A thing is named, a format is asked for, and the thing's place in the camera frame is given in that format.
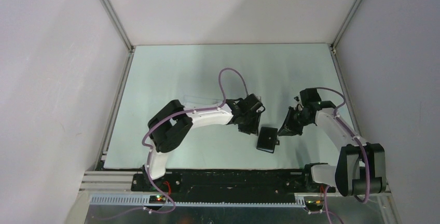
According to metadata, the left aluminium frame post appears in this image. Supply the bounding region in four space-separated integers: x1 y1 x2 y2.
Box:
86 0 135 53

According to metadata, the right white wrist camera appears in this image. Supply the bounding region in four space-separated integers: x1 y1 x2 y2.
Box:
294 95 302 110

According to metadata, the left controller board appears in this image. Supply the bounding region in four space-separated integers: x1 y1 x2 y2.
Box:
148 194 169 205

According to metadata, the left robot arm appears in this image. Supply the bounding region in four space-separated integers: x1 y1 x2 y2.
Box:
142 94 266 191

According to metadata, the right controller board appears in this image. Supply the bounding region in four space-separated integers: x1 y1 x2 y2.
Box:
304 200 325 214

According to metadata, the clear plastic card tray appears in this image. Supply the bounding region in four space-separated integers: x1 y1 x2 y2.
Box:
182 95 223 109

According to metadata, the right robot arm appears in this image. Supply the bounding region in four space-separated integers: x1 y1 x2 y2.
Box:
278 87 387 201

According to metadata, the controller board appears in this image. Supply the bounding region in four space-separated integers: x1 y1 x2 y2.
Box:
304 200 325 214
148 194 169 205

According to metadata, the right aluminium frame post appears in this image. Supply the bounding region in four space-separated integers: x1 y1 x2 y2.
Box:
331 0 364 50

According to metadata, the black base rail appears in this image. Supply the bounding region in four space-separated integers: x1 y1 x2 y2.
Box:
131 169 326 204

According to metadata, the aluminium frame post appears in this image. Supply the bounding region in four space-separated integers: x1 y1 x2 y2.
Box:
331 0 364 50
86 0 135 53

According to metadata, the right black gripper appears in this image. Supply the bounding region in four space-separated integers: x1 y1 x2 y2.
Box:
277 106 312 136

